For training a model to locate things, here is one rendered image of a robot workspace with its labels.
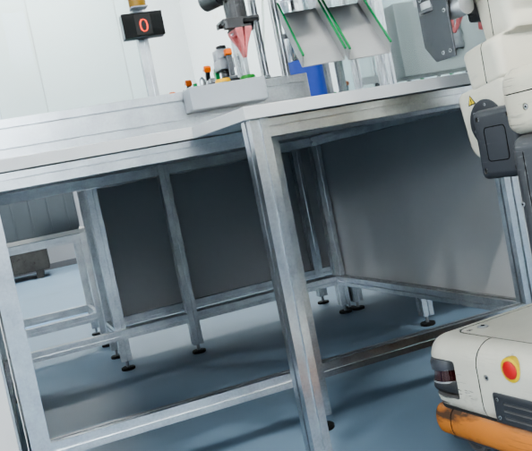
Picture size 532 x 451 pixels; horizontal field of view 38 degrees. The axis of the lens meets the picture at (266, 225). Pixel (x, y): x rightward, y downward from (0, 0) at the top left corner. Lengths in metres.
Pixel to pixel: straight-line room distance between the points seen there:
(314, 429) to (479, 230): 1.07
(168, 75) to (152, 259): 7.82
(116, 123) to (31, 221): 2.04
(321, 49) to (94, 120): 0.73
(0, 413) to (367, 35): 1.49
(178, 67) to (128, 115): 9.46
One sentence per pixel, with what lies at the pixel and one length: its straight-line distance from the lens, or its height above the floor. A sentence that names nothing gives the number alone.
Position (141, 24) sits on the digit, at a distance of 2.35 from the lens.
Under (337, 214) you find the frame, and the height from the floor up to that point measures 0.46.
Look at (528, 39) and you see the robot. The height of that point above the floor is 0.88.
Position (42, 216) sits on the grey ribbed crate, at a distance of 4.00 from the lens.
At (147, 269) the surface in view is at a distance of 3.71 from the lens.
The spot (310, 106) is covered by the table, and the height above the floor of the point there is 0.84.
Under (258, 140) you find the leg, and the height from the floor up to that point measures 0.78.
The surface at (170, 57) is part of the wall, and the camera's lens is 11.45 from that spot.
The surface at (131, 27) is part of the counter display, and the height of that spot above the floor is 1.20.
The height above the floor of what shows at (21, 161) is 0.85.
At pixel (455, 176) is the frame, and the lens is 2.66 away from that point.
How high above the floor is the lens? 0.71
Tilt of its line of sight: 4 degrees down
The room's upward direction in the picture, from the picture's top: 11 degrees counter-clockwise
